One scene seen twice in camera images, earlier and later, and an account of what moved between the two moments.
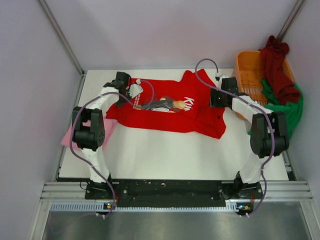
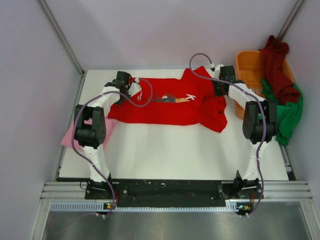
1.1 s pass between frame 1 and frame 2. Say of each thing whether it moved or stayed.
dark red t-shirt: stayed
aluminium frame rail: stayed
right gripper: moved
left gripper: stayed
